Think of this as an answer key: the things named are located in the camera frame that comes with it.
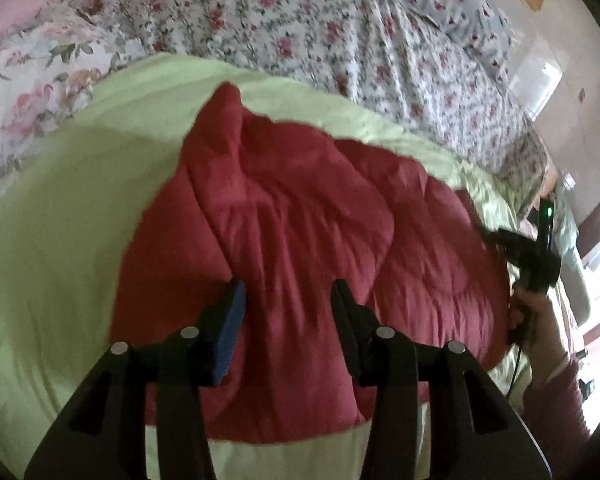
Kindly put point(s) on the large flower print pillow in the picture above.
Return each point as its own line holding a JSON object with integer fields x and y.
{"x": 35, "y": 90}

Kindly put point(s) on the light green bed sheet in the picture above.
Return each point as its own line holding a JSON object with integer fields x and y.
{"x": 65, "y": 240}

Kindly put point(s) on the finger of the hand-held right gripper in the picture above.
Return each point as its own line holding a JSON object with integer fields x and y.
{"x": 490, "y": 237}

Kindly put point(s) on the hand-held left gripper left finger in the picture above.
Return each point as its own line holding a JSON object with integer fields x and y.
{"x": 230, "y": 330}

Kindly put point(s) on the rose print duvet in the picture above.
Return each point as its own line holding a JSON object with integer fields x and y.
{"x": 300, "y": 25}

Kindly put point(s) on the person's right forearm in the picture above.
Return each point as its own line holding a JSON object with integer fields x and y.
{"x": 560, "y": 410}

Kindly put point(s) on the red quilted jacket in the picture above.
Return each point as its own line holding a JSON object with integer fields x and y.
{"x": 300, "y": 220}

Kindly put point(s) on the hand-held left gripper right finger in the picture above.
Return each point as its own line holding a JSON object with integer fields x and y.
{"x": 350, "y": 330}

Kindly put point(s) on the person's right hand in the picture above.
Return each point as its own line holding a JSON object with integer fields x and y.
{"x": 537, "y": 325}

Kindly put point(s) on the light blue floral cloth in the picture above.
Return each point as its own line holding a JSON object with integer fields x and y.
{"x": 455, "y": 5}

